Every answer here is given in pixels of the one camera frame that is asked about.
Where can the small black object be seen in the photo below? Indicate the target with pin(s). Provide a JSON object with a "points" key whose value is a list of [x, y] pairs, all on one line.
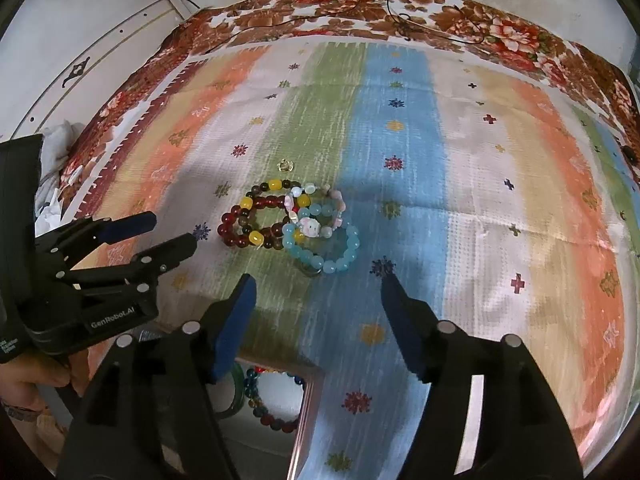
{"points": [[631, 155]]}

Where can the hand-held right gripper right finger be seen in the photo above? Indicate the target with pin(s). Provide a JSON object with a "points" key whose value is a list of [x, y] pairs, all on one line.
{"points": [[402, 327]]}

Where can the grey cloth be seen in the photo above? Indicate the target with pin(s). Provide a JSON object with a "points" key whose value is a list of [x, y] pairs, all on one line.
{"points": [[60, 140]]}

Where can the person's left hand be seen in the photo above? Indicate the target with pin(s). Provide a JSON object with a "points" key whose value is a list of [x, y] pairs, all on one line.
{"points": [[30, 377]]}

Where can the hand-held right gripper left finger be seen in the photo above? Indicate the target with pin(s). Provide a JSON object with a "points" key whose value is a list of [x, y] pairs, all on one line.
{"points": [[235, 327]]}

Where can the striped colourful blanket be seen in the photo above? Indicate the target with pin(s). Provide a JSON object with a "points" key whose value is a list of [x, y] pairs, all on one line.
{"points": [[450, 185]]}

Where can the brown floral blanket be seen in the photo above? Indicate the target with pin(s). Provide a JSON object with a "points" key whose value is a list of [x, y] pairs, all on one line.
{"points": [[500, 25]]}

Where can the white bed headboard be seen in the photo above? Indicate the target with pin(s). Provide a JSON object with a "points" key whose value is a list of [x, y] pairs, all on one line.
{"points": [[100, 50]]}

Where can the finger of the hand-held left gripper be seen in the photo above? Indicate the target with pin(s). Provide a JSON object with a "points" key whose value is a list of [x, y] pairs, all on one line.
{"points": [[127, 225], [165, 255]]}

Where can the green bangle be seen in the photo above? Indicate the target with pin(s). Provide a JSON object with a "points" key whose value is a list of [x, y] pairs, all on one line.
{"points": [[238, 390]]}

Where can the metal tin box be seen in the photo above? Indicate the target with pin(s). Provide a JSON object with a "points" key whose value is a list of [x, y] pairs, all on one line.
{"points": [[310, 410]]}

